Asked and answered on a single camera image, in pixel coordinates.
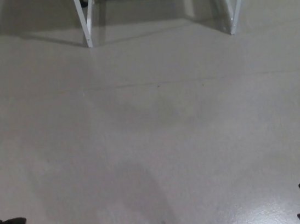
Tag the white table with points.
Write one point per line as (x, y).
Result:
(87, 29)

